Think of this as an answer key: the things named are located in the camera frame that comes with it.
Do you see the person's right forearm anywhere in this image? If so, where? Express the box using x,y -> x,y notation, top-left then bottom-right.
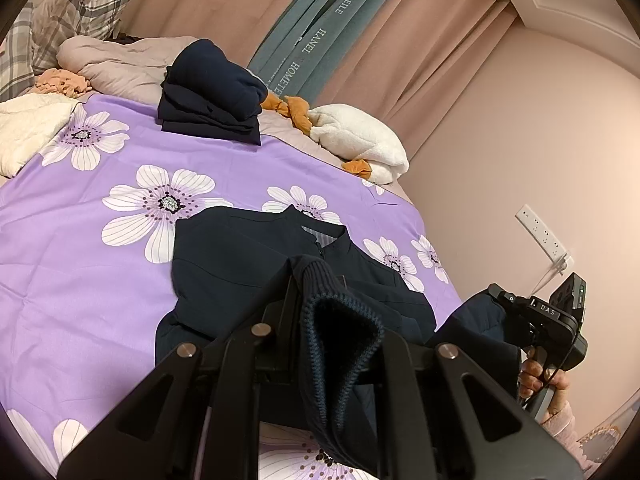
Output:
542,400 -> 583,461

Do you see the purple floral bedsheet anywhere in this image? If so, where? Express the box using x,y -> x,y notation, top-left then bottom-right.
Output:
0,92 -> 463,480

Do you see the white plush goose toy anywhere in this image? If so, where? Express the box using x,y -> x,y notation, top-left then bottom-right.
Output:
262,91 -> 411,185

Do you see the person's right hand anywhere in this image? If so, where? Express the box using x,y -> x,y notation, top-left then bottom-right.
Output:
517,347 -> 571,423

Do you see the grey-pink duvet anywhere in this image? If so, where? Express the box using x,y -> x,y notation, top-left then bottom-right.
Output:
56,36 -> 416,206

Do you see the peach crumpled cloth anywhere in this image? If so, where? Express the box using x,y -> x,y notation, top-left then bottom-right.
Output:
35,67 -> 91,98

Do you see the teal curtain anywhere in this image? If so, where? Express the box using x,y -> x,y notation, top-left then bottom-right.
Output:
247,0 -> 421,106

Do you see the white quilted blanket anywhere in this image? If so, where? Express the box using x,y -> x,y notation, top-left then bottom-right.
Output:
0,94 -> 83,178

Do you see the pink curtain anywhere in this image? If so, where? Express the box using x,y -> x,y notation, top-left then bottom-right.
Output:
120,0 -> 521,161

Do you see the folded navy clothes stack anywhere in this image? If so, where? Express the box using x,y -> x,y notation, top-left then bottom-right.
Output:
157,39 -> 269,147

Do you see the white power strip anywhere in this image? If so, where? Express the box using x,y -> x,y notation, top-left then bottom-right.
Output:
515,203 -> 575,268

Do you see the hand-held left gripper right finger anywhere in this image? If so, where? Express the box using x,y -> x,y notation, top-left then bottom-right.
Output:
357,332 -> 583,480

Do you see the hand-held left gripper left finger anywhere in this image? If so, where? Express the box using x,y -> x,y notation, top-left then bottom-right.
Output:
57,272 -> 308,480

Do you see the white power cable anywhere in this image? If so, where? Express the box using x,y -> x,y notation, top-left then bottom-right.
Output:
531,255 -> 573,293

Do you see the navy zip jacket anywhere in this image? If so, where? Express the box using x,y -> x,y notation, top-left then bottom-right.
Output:
155,205 -> 523,480

